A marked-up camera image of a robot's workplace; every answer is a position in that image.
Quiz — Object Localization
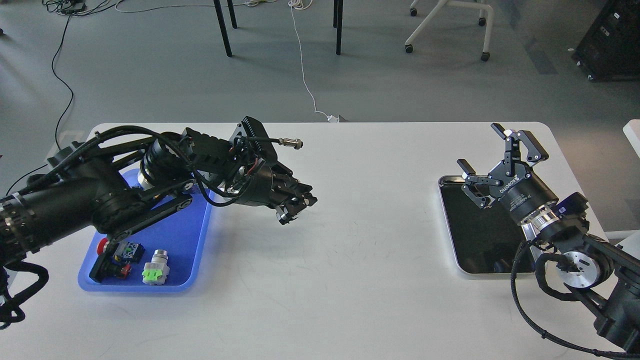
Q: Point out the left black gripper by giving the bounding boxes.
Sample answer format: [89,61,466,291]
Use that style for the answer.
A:
[235,162,318,225]

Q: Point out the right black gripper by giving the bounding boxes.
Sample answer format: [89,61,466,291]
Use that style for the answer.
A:
[456,122,559,226]

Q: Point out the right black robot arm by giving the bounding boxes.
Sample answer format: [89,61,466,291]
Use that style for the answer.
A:
[457,123,640,360]

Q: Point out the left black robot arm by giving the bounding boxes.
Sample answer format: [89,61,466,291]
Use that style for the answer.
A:
[1,116,318,329]

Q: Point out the silver metal tray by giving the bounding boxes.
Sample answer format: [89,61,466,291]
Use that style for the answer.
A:
[438,175,527,277]

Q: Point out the blue plastic tray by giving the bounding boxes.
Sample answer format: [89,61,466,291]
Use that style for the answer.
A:
[77,185,213,294]

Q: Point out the white wheeled chair base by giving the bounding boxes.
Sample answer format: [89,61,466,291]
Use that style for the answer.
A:
[404,0,495,62]

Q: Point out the white table edge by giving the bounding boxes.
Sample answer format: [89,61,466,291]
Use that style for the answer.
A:
[622,119,640,157]

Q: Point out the black equipment case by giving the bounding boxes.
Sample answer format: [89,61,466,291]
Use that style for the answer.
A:
[572,0,640,82]

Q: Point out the black table legs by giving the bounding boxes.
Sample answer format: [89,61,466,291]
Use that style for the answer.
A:
[213,0,345,57]

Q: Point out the green white push button switch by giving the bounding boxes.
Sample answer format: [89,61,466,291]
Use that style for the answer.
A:
[141,249,170,285]

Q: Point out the red push button switch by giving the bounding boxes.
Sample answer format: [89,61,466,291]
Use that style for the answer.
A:
[96,237,146,264]

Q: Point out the black red selector switch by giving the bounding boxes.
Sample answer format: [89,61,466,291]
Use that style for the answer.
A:
[88,253,131,283]

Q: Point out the white cable on floor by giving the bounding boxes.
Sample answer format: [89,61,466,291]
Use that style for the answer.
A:
[115,0,338,123]

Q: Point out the black cable on floor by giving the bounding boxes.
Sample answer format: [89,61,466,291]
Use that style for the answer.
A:
[5,0,116,196]

